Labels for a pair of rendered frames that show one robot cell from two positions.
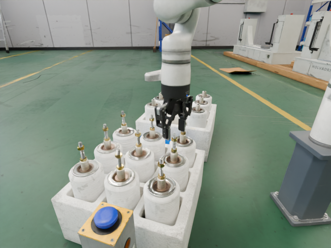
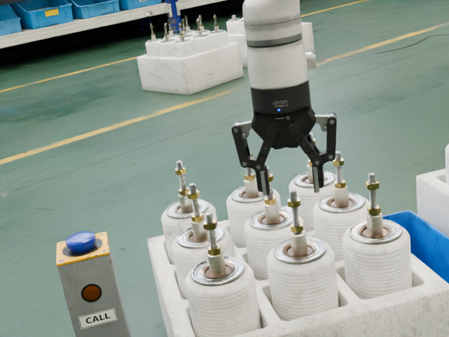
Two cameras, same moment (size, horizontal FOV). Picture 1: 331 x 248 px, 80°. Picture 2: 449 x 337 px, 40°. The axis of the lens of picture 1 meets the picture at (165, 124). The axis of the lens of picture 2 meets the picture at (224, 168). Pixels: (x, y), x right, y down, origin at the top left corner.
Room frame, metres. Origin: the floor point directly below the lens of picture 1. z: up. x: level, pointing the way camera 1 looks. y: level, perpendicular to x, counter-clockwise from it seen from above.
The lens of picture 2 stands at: (0.05, -0.66, 0.67)
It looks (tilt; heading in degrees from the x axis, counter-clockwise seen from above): 20 degrees down; 61
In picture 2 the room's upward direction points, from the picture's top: 9 degrees counter-clockwise
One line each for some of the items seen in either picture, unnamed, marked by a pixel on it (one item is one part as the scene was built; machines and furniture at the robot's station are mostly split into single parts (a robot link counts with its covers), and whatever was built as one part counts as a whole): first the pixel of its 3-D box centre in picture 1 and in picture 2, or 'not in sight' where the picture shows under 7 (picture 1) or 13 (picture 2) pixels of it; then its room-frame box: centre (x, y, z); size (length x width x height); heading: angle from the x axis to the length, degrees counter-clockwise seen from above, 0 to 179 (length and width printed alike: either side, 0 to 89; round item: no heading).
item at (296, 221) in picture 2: (174, 144); (295, 216); (0.50, -0.03, 0.31); 0.01 x 0.01 x 0.08
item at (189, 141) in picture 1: (182, 141); (375, 232); (0.61, -0.06, 0.25); 0.08 x 0.08 x 0.01
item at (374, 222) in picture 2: (182, 138); (374, 224); (0.61, -0.06, 0.26); 0.02 x 0.02 x 0.03
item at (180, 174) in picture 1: (173, 182); (305, 305); (0.50, -0.03, 0.16); 0.10 x 0.10 x 0.18
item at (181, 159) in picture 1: (174, 159); (299, 251); (0.50, -0.03, 0.25); 0.08 x 0.08 x 0.01
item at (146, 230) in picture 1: (142, 190); (283, 306); (0.54, 0.09, 0.09); 0.39 x 0.39 x 0.18; 72
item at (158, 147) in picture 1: (152, 156); (345, 253); (0.65, 0.05, 0.16); 0.10 x 0.10 x 0.18
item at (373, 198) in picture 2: not in sight; (373, 198); (0.61, -0.06, 0.30); 0.01 x 0.01 x 0.08
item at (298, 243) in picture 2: (174, 156); (298, 242); (0.50, -0.03, 0.26); 0.02 x 0.02 x 0.03
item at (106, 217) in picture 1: (106, 218); (81, 243); (0.24, 0.10, 0.32); 0.04 x 0.04 x 0.02
